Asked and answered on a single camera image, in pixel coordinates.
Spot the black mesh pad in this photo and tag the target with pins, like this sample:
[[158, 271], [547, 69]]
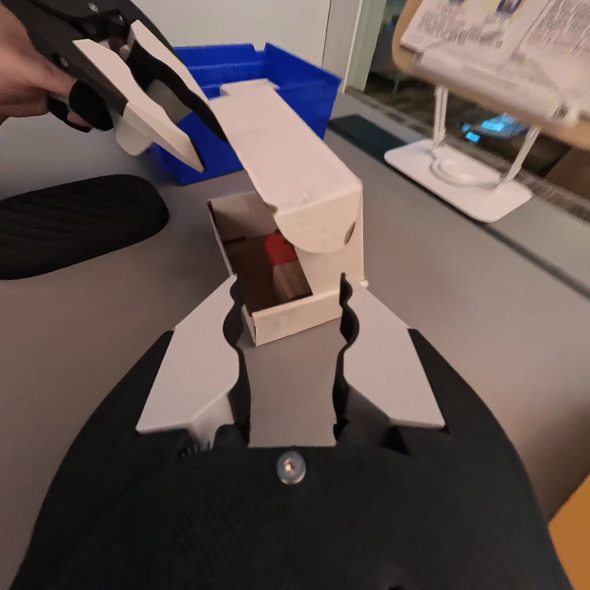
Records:
[[73, 226]]

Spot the blue plastic bin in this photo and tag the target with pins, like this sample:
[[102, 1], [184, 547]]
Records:
[[304, 92]]

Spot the blue glowing device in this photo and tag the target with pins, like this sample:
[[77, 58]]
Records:
[[493, 127]]

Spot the plain wooden cube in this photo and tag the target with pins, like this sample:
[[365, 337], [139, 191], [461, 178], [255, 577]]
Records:
[[290, 281]]

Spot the white sign stand base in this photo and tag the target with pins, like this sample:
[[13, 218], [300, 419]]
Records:
[[461, 184]]

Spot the yellow panel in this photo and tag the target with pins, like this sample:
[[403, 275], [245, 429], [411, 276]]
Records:
[[571, 544]]

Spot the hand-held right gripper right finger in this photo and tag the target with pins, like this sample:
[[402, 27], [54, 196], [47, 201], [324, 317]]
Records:
[[392, 378]]

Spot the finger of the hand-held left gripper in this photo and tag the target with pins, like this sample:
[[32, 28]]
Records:
[[115, 73], [154, 46]]

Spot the person's left hand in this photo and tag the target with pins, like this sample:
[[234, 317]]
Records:
[[23, 73]]

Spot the black table mat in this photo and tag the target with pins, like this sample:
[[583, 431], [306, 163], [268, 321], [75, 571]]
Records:
[[364, 133]]

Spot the red cube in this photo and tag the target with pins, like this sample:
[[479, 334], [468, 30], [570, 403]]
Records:
[[279, 249]]

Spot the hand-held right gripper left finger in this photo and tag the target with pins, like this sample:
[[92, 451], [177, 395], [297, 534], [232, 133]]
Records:
[[193, 378]]

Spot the white cardboard box with lid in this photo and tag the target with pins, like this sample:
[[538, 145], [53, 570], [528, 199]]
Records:
[[285, 152]]

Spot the open printed booklet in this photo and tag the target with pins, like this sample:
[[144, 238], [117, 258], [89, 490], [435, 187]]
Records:
[[484, 41]]

